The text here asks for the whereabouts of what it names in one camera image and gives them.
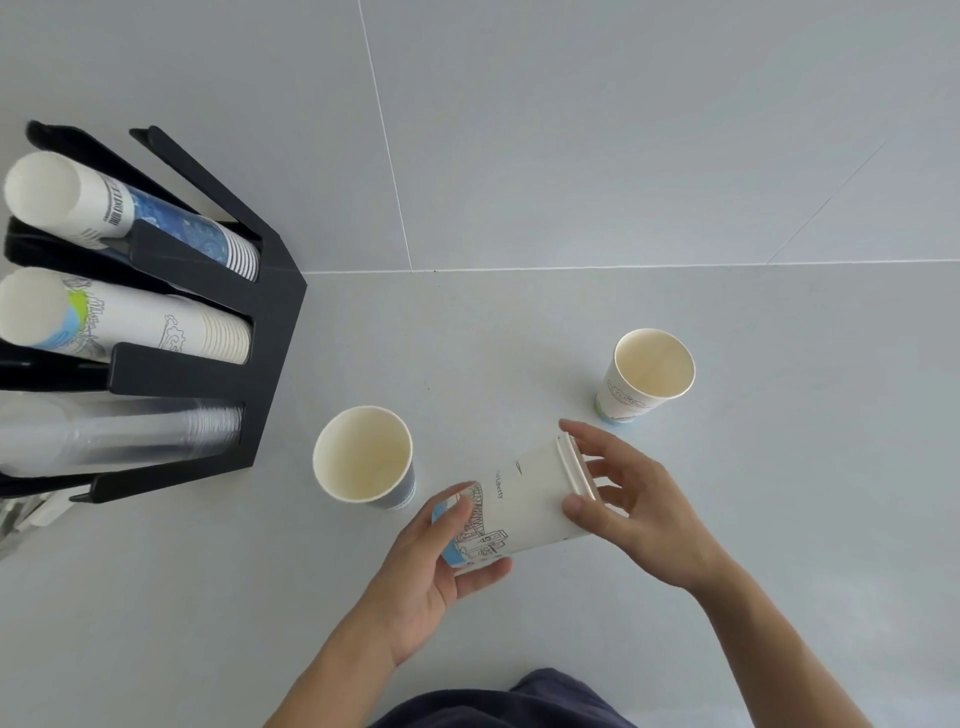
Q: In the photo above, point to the person's right hand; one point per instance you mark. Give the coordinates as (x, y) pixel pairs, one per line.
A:
(660, 517)

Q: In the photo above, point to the person's left hand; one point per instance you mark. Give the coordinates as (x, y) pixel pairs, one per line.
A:
(416, 585)

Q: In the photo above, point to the person's right thumb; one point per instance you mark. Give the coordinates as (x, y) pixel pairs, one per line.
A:
(592, 517)

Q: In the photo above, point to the person's left thumb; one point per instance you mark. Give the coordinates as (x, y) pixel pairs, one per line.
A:
(484, 576)

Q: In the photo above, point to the nested white paper cup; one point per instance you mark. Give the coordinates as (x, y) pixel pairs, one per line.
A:
(582, 457)

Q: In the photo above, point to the paper cup with city print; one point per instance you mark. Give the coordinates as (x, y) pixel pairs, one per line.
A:
(525, 502)

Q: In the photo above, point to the person's right forearm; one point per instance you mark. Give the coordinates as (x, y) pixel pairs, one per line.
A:
(780, 660)

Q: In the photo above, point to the person's left forearm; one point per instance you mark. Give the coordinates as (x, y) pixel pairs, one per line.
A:
(337, 667)

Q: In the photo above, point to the person's dark blue clothing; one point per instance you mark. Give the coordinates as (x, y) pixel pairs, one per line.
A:
(517, 705)

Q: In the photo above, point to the paper cup with green-blue print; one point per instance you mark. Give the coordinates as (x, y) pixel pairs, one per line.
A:
(652, 364)

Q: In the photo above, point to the paper cup with dark side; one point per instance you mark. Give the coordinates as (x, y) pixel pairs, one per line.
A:
(360, 457)

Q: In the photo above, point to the black cup holder rack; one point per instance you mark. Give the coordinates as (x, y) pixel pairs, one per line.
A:
(270, 337)

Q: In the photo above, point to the stack of clear plastic cups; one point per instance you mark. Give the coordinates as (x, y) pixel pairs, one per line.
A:
(135, 439)

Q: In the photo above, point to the stack of green print cups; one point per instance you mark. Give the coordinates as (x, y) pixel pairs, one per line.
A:
(135, 322)

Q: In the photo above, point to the white plastic object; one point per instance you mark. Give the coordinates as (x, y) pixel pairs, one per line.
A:
(30, 519)

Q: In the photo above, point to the stack of blue print cups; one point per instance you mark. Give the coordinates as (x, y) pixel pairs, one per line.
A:
(94, 204)

